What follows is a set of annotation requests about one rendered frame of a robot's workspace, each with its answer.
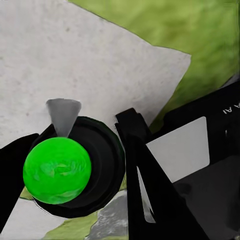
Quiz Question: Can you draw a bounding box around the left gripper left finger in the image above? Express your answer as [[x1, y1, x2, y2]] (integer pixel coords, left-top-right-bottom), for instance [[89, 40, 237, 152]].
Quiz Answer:
[[0, 133, 40, 234]]

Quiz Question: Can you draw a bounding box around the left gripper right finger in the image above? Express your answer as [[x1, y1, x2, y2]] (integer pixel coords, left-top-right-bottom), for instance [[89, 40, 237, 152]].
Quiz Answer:
[[124, 133, 210, 240]]

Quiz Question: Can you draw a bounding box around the insectifuge atomizer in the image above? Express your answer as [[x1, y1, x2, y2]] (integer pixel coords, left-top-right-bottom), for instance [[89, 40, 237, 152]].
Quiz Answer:
[[23, 98, 126, 219]]

